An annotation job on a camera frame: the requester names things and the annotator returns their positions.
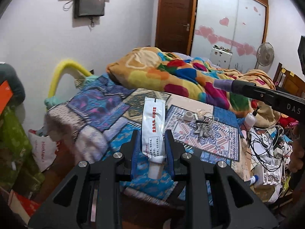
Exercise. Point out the wooden headboard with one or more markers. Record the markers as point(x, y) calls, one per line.
point(288, 82)

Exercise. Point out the orange cardboard box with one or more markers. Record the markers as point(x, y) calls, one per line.
point(5, 95)

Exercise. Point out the white tape roll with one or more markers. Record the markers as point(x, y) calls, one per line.
point(188, 116)

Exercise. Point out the white shopping bag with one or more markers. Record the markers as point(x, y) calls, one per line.
point(43, 149)

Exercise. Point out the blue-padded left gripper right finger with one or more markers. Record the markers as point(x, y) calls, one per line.
point(216, 197)

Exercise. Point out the colourful fleece blanket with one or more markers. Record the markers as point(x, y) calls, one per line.
point(153, 69)

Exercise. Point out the blue patchwork bedspread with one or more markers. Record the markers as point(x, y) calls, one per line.
point(102, 116)

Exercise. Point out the brown wooden door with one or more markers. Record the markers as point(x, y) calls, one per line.
point(174, 20)

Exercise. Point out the sliding wardrobe with hearts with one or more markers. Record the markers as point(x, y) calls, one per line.
point(237, 25)

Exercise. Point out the white bedside cabinet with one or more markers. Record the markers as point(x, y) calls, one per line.
point(221, 57)

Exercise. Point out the green patterned bag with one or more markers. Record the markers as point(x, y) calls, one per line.
point(19, 170)

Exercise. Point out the white pump bottle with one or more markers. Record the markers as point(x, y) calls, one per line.
point(250, 119)

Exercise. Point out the standing electric fan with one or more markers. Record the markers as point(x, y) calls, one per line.
point(264, 55)

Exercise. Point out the clear plastic wrapper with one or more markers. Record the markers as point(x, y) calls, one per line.
point(202, 113)

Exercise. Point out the small black wall monitor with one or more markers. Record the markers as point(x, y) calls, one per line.
point(89, 8)

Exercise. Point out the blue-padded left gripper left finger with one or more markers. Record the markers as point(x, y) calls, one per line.
point(70, 204)

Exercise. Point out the white ointment tube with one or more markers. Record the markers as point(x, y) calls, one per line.
point(153, 122)

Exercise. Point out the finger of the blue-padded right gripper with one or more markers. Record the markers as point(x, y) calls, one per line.
point(267, 95)

